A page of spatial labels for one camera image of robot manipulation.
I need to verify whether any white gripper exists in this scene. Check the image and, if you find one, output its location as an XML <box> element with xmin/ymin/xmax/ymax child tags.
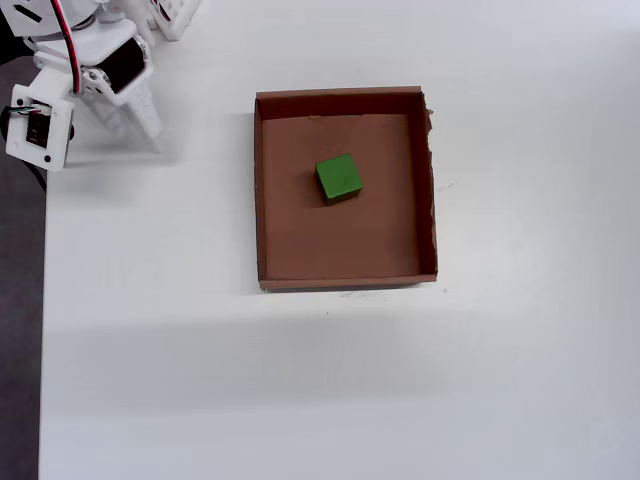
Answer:
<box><xmin>33</xmin><ymin>19</ymin><xmax>164</xmax><ymax>154</ymax></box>

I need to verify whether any green cube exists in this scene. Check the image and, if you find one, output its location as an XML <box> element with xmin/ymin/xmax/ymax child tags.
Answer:
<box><xmin>314</xmin><ymin>153</ymin><xmax>364</xmax><ymax>207</ymax></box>

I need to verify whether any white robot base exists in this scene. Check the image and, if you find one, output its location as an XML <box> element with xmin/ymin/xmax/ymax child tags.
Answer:
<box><xmin>147</xmin><ymin>0</ymin><xmax>204</xmax><ymax>42</ymax></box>

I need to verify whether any brown cardboard box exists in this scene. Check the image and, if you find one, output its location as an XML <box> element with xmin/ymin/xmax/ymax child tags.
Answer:
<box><xmin>253</xmin><ymin>85</ymin><xmax>440</xmax><ymax>294</ymax></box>

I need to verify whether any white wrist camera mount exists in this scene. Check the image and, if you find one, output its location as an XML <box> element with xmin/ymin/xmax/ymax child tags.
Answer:
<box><xmin>5</xmin><ymin>66</ymin><xmax>77</xmax><ymax>173</ymax></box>

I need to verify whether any red black servo cable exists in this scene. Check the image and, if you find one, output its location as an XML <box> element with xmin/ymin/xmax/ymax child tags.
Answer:
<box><xmin>49</xmin><ymin>0</ymin><xmax>84</xmax><ymax>95</ymax></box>

